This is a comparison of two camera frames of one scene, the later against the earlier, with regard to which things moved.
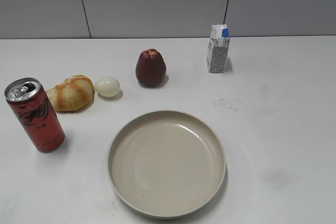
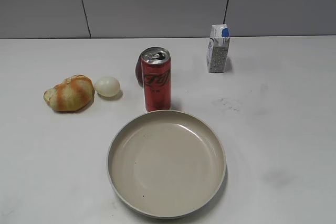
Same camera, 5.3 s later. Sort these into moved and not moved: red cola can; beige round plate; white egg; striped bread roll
Moved: red cola can
Not moved: white egg; striped bread roll; beige round plate
